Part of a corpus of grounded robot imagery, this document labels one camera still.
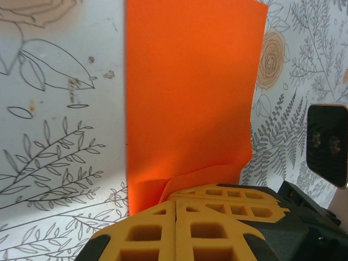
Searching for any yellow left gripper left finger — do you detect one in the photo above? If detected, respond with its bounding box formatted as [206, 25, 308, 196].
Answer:
[76, 200, 177, 261]

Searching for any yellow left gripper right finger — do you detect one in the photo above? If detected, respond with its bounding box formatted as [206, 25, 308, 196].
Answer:
[176, 201, 281, 261]

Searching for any orange cloth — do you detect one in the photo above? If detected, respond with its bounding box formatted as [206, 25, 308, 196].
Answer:
[123, 0, 269, 218]

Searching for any floral print tablecloth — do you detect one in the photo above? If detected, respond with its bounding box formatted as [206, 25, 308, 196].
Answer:
[0, 0, 348, 261]

